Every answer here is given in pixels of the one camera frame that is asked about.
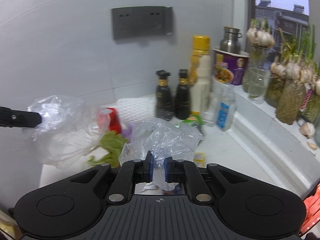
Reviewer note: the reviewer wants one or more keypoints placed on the loose garlic bulb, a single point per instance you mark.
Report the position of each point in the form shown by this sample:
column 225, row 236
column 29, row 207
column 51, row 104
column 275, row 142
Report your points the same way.
column 307, row 130

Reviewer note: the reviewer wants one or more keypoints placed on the yellow snack packet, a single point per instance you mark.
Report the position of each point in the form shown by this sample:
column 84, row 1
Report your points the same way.
column 199, row 158

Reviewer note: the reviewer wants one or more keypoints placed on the small clear blue-label bottle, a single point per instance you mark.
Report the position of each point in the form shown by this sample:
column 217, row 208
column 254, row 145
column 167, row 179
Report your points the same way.
column 225, row 112

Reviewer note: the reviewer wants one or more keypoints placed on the large clear plastic bag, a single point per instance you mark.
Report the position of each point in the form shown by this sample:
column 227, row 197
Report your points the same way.
column 62, row 142

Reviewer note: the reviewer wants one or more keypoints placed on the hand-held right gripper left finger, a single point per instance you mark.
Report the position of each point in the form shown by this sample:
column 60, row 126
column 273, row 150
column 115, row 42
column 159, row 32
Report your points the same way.
column 149, row 167

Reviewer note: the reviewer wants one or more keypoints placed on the yellow cap sauce bottle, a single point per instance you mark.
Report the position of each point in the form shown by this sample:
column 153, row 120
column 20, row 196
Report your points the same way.
column 201, row 77

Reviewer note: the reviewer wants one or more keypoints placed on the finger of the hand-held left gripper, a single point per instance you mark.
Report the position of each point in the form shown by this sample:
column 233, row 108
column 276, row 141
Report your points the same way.
column 22, row 120

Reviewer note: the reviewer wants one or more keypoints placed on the steel flask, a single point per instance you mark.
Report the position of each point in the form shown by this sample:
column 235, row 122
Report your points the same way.
column 229, row 41

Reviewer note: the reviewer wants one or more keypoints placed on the grey wall socket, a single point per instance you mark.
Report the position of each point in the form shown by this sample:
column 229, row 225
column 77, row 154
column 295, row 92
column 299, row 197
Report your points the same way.
column 140, row 22

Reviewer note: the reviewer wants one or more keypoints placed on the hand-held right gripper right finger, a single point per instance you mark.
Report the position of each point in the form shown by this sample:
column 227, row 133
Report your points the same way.
column 166, row 170

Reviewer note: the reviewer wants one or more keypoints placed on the orange ribbed object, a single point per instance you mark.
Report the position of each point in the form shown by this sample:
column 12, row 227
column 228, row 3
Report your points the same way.
column 312, row 210

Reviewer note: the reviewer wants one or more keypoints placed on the long lettuce leaf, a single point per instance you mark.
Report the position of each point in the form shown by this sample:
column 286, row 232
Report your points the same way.
column 110, row 145

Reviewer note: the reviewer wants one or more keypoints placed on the clear plastic bottle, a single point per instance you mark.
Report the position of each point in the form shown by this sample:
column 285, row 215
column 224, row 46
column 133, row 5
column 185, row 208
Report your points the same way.
column 170, row 140

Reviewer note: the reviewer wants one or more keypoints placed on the white foam net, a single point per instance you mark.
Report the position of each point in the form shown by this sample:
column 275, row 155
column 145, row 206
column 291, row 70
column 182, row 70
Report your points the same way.
column 136, row 110

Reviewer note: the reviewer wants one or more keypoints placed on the glass jar of sprouting garlic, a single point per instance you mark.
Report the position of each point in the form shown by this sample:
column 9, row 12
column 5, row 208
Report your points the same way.
column 275, row 87
column 313, row 105
column 290, row 102
column 260, row 40

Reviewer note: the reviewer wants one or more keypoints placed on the purple instant noodle cup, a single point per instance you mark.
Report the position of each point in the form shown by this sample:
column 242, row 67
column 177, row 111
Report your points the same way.
column 230, row 70

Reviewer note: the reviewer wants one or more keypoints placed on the garlic clove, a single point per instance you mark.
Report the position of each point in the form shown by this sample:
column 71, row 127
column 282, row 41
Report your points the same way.
column 312, row 146

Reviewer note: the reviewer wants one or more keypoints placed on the red snack packet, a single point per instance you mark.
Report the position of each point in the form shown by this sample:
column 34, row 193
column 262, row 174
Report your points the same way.
column 113, row 120

